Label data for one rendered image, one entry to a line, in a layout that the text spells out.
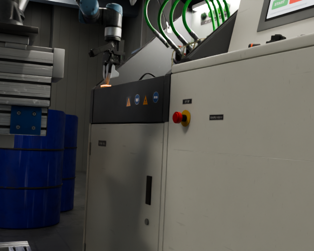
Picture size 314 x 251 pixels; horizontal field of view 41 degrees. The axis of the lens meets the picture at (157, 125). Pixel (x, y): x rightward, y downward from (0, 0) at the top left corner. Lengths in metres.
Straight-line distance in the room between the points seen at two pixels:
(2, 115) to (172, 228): 0.63
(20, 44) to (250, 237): 0.84
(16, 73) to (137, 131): 0.51
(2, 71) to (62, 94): 7.32
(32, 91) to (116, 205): 0.64
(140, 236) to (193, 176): 0.39
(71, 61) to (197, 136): 7.55
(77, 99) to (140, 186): 7.18
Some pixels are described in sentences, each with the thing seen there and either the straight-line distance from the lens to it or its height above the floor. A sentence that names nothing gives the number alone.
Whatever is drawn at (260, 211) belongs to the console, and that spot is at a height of 0.57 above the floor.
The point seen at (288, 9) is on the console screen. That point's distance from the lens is 1.41.
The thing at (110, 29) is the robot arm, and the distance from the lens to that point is 1.92.
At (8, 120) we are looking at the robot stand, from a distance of 1.33.
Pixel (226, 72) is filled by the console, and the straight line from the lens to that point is 1.16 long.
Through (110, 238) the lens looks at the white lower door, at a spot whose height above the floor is 0.31.
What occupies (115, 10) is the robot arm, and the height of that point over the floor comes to 1.30.
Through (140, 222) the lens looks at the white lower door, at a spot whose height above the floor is 0.43.
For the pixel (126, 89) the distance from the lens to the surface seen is 1.66.
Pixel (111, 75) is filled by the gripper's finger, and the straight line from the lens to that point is 1.90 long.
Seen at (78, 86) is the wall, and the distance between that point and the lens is 8.67.
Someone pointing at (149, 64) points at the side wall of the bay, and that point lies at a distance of 2.13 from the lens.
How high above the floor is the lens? 0.73
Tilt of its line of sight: 2 degrees up
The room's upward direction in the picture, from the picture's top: 3 degrees clockwise
